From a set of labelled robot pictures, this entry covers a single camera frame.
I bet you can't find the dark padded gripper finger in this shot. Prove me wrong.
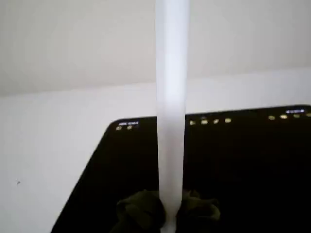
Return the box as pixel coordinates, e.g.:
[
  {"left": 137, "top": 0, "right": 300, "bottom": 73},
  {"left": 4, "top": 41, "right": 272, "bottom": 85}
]
[
  {"left": 109, "top": 189, "right": 167, "bottom": 233},
  {"left": 175, "top": 190, "right": 221, "bottom": 233}
]

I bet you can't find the white apple pencil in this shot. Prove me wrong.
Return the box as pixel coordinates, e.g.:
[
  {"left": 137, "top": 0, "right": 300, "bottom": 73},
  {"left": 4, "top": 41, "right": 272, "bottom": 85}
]
[{"left": 154, "top": 0, "right": 191, "bottom": 233}]

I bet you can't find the black glass cooktop panel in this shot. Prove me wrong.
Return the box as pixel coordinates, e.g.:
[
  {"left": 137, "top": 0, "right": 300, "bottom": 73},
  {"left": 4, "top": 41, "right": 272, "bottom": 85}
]
[{"left": 50, "top": 104, "right": 311, "bottom": 233}]

